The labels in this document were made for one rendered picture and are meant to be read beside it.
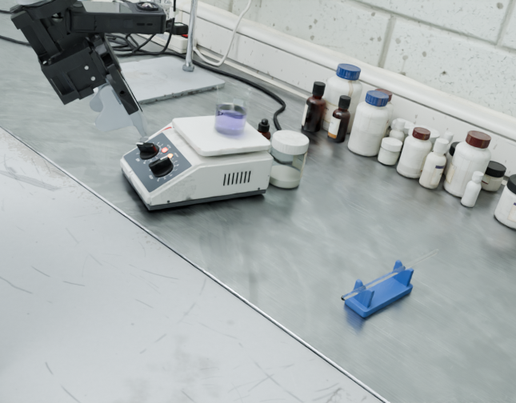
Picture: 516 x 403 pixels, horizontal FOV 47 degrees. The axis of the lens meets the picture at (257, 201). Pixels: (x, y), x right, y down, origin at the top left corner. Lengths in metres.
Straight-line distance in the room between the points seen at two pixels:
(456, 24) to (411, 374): 0.74
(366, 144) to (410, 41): 0.25
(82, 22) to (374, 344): 0.49
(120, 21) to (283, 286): 0.37
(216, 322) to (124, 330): 0.10
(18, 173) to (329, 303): 0.50
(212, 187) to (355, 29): 0.60
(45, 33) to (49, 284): 0.29
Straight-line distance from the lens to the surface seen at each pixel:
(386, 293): 0.77
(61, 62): 0.74
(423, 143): 1.09
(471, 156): 1.06
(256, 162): 0.89
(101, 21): 0.74
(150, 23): 0.75
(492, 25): 1.21
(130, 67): 1.40
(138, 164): 0.91
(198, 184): 0.86
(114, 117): 0.78
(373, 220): 0.94
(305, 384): 0.64
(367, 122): 1.12
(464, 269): 0.89
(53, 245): 0.79
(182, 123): 0.93
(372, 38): 1.32
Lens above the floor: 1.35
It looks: 30 degrees down
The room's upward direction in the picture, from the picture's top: 10 degrees clockwise
